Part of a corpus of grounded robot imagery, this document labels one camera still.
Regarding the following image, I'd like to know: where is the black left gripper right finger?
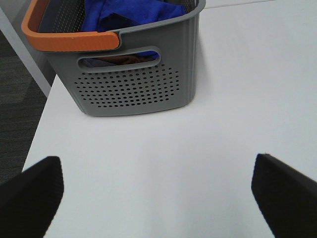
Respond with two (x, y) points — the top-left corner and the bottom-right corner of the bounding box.
(251, 154), (317, 238)

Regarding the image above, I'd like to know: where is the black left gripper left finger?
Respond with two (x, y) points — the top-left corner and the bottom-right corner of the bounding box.
(0, 156), (64, 238)

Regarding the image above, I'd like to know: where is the blue microfibre towel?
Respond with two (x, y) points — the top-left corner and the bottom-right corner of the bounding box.
(80, 0), (187, 60)

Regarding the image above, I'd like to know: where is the grey perforated plastic basket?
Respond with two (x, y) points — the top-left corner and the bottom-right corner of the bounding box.
(38, 0), (206, 116)

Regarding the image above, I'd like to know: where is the orange basket handle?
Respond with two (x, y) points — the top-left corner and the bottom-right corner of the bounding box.
(21, 0), (120, 52)

